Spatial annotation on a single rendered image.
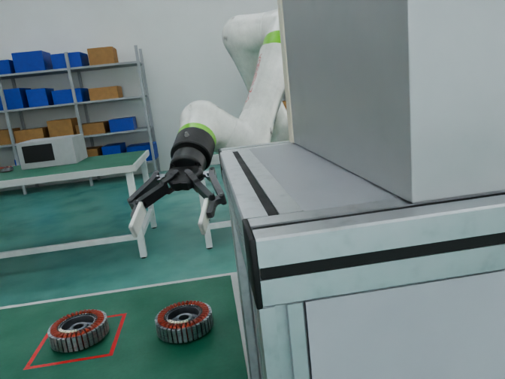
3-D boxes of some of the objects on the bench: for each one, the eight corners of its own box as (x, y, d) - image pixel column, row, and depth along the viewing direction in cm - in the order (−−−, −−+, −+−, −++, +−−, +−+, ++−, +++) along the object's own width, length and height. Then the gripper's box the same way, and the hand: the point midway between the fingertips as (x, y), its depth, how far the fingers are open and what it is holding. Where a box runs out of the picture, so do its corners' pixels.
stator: (75, 321, 94) (72, 306, 93) (120, 324, 91) (117, 308, 90) (37, 352, 84) (34, 335, 83) (86, 356, 80) (83, 338, 79)
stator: (169, 314, 93) (166, 298, 92) (219, 314, 90) (217, 298, 89) (148, 345, 82) (144, 327, 81) (204, 346, 80) (201, 328, 79)
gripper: (248, 168, 96) (235, 241, 80) (143, 175, 100) (112, 246, 85) (241, 140, 91) (227, 213, 75) (131, 150, 96) (96, 220, 80)
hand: (167, 226), depth 81 cm, fingers open, 13 cm apart
